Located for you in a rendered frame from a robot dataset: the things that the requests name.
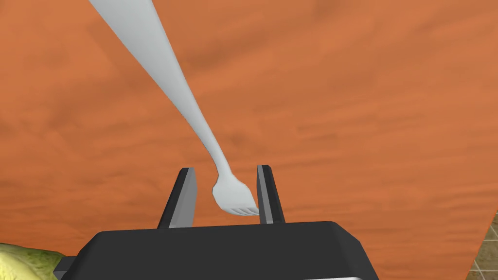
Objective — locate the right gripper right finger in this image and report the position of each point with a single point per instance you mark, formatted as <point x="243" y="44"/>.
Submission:
<point x="269" y="198"/>

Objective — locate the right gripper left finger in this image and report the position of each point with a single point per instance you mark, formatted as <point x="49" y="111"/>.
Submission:
<point x="183" y="202"/>

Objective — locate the grey metal fork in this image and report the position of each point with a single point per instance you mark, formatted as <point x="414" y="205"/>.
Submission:
<point x="163" y="66"/>

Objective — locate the yellow-green lumpy fruit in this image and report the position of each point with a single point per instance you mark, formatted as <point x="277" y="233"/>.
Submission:
<point x="23" y="262"/>

